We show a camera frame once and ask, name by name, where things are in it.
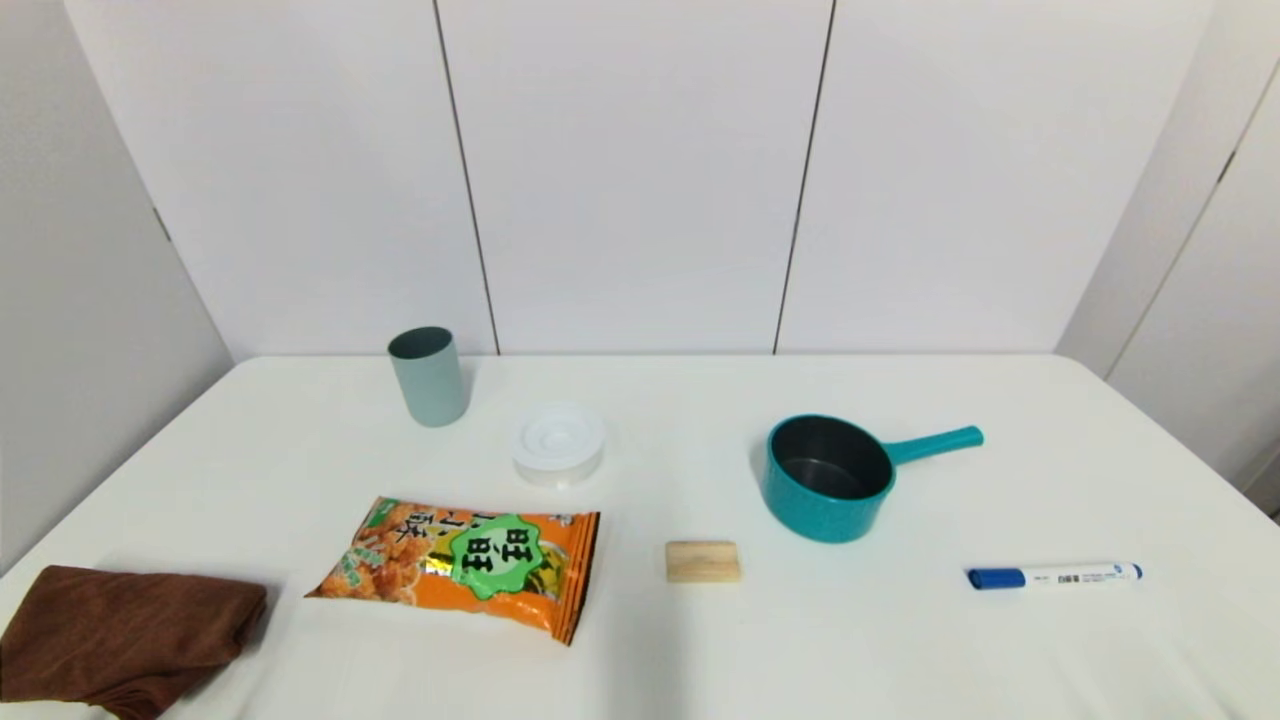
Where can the brown folded cloth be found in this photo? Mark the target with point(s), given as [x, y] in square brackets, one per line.
[120, 640]

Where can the grey-green plastic cup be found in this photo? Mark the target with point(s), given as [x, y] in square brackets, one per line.
[430, 380]

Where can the orange snack cookie bag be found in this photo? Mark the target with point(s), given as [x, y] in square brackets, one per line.
[470, 565]

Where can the small wooden block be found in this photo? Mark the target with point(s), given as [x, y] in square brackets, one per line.
[702, 561]

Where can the blue whiteboard marker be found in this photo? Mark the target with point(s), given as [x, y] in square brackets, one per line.
[1060, 576]

